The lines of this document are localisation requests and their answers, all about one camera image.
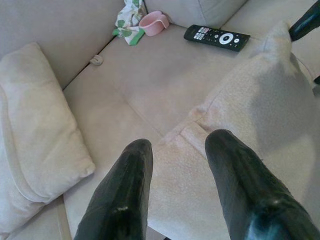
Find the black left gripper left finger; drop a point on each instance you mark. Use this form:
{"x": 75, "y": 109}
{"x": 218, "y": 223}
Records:
{"x": 120, "y": 195}

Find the beige fabric sofa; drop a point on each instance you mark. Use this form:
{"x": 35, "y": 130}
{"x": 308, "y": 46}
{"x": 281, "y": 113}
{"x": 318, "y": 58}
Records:
{"x": 150, "y": 87}

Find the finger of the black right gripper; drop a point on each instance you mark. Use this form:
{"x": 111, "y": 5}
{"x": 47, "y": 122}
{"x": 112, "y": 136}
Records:
{"x": 305, "y": 21}

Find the pink plastic cup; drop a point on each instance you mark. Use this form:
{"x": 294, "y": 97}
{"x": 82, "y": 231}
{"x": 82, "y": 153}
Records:
{"x": 153, "y": 23}

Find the small beige sofa clip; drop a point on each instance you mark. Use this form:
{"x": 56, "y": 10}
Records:
{"x": 96, "y": 60}

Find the white green leaf-print cloth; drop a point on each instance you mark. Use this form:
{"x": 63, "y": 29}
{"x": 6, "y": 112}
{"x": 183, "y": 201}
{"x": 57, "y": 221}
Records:
{"x": 128, "y": 22}

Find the cream plain pillow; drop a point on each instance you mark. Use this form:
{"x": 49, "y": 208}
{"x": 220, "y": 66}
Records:
{"x": 37, "y": 120}

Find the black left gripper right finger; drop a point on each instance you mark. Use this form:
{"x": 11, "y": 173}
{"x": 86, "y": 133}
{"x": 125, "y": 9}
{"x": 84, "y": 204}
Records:
{"x": 250, "y": 190}

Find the black tv remote control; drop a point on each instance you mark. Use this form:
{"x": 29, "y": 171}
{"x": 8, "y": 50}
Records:
{"x": 216, "y": 37}

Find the cream textured pillow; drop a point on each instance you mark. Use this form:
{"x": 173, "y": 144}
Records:
{"x": 252, "y": 120}

